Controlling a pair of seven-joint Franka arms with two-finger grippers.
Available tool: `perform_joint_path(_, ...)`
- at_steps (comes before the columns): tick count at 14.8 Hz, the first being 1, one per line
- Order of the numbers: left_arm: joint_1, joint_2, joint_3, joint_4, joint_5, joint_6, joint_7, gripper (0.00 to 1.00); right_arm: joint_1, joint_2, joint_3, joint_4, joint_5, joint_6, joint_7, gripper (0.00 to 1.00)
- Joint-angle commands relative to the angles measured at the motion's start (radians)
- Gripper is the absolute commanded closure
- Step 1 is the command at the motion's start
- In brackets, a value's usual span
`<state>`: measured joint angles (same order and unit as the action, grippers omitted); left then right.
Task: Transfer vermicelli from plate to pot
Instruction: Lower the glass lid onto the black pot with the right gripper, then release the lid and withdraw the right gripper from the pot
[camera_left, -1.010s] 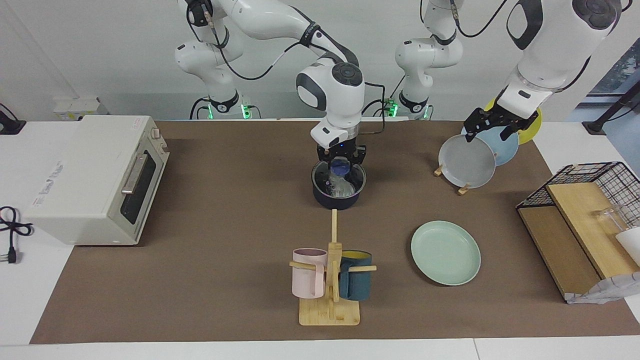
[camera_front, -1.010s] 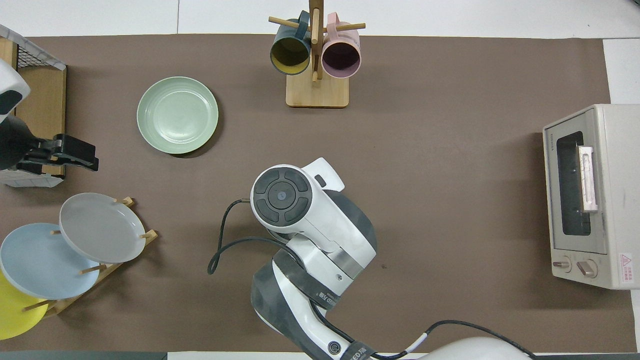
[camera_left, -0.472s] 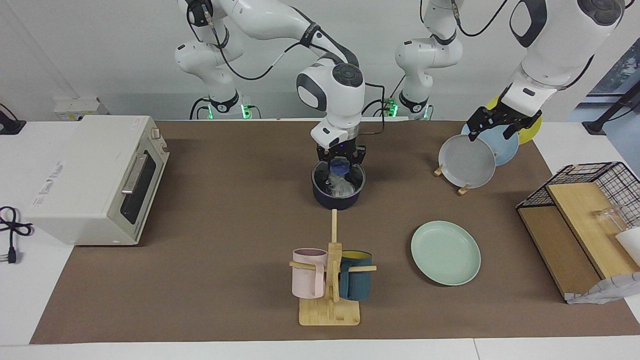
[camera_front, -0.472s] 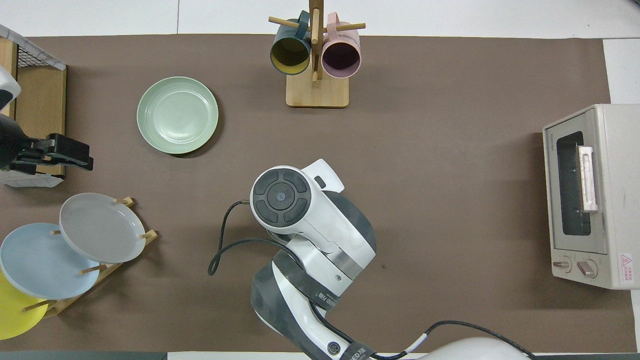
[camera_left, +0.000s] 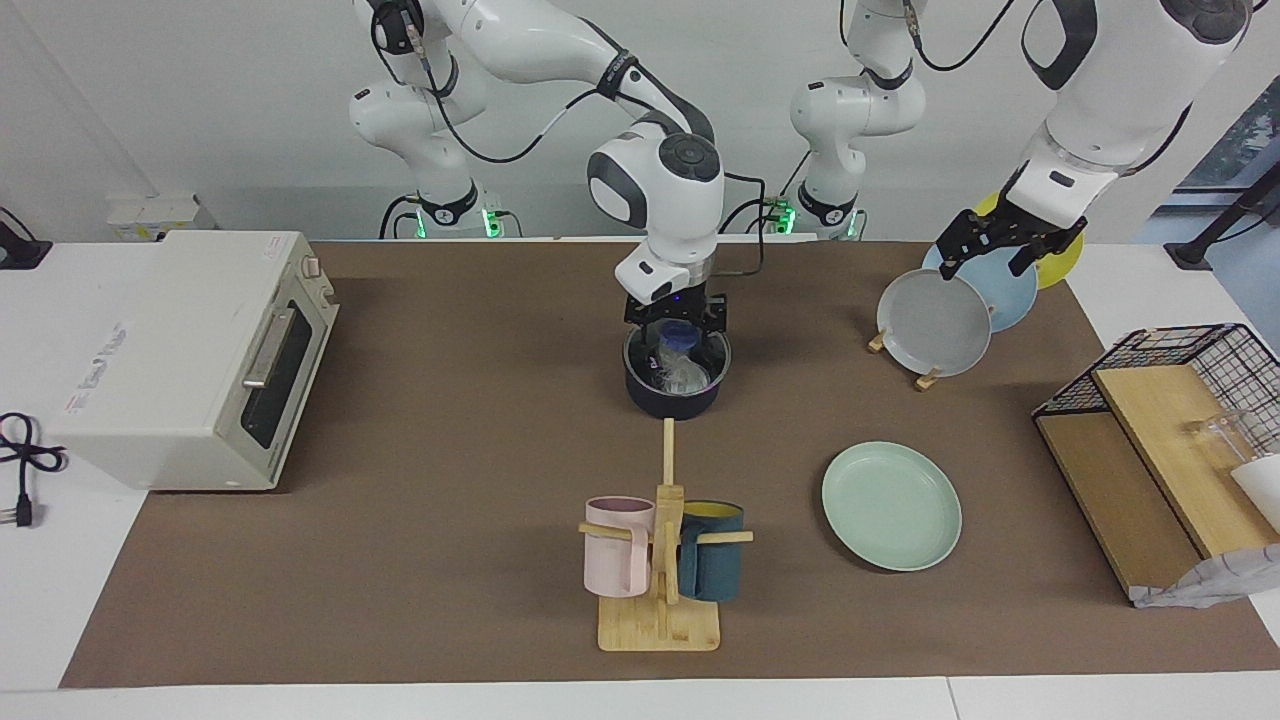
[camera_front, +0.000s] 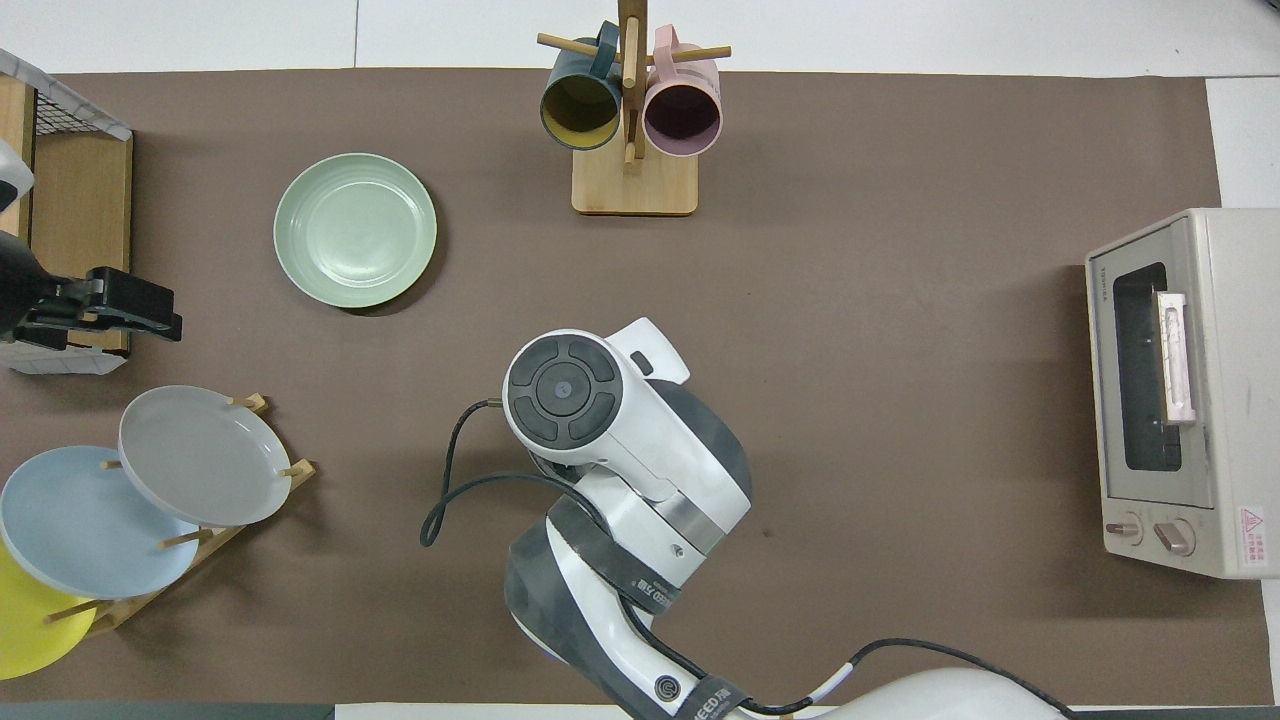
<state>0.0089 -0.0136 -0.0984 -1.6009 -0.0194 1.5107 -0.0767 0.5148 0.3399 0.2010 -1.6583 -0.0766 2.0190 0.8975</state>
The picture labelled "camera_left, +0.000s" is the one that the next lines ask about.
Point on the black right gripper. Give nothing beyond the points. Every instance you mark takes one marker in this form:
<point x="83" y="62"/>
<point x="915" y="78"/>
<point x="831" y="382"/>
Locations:
<point x="710" y="312"/>

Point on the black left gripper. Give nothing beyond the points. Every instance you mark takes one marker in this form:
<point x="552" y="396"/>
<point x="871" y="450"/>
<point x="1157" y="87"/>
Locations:
<point x="1028" y="225"/>

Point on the glass lid with blue knob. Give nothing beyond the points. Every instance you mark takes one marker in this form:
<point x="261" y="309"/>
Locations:
<point x="678" y="338"/>

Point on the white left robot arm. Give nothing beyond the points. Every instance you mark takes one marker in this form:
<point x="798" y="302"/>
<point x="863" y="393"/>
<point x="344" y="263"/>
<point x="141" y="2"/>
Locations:
<point x="1120" y="90"/>

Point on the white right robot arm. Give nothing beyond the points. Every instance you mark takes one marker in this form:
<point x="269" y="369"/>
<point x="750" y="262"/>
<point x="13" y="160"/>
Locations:
<point x="670" y="190"/>

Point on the light blue plate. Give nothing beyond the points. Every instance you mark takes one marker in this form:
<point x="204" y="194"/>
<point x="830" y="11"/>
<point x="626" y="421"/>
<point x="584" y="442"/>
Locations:
<point x="1010" y="295"/>

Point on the yellow plate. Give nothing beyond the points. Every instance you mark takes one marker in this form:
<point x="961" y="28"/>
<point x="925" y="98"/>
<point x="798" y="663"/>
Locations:
<point x="1065" y="268"/>

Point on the grey plate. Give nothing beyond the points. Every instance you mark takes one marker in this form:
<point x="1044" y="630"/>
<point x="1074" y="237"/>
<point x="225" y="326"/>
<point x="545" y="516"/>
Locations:
<point x="930" y="325"/>

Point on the wooden plate rack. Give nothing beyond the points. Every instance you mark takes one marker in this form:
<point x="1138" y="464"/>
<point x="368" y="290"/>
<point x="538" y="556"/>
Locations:
<point x="928" y="380"/>

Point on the pale green plate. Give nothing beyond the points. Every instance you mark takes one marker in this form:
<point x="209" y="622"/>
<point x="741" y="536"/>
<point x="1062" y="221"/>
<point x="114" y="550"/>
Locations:
<point x="890" y="505"/>

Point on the black stand foot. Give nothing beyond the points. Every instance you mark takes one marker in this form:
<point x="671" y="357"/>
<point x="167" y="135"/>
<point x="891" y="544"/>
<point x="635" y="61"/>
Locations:
<point x="1195" y="250"/>

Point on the pink mug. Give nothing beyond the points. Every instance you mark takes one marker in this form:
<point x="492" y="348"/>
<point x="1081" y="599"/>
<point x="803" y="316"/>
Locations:
<point x="615" y="555"/>

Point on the teal mug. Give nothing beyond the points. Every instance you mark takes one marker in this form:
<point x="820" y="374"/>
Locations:
<point x="712" y="565"/>

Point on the bamboo board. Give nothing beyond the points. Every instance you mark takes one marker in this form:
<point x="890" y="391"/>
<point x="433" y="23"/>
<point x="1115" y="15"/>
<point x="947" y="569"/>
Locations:
<point x="1170" y="450"/>

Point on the clear glass cup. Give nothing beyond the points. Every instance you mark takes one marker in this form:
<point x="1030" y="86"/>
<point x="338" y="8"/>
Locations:
<point x="1220" y="435"/>

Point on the wooden mug tree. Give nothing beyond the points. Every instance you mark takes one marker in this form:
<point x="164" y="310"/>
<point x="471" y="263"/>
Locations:
<point x="660" y="630"/>

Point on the brown table mat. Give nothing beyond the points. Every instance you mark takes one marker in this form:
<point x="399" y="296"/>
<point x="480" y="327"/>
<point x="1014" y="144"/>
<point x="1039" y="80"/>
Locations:
<point x="480" y="580"/>

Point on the white cup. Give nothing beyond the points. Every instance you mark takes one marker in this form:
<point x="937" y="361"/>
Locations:
<point x="1262" y="482"/>

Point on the cream toaster oven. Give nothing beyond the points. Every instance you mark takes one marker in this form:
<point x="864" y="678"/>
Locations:
<point x="170" y="350"/>

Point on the white socket box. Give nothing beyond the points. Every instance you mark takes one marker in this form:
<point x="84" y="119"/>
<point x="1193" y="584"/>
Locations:
<point x="150" y="212"/>

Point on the black desk clamp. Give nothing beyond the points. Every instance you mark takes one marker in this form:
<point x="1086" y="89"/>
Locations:
<point x="20" y="255"/>

